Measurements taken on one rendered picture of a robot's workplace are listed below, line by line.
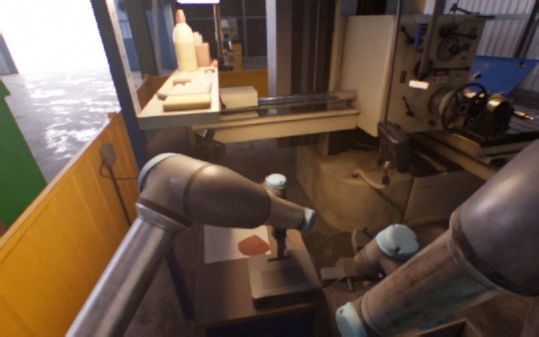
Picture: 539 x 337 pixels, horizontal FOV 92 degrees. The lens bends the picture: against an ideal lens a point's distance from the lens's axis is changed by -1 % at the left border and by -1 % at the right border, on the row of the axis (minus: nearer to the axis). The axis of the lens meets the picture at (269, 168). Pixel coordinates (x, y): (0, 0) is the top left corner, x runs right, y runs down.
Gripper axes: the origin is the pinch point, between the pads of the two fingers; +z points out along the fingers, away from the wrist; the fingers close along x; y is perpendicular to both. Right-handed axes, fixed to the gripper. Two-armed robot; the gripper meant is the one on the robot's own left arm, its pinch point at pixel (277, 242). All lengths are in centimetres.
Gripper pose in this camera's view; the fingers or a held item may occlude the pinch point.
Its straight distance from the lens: 114.6
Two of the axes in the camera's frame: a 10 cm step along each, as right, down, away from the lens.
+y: 9.9, -1.0, 1.4
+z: 0.2, 8.7, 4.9
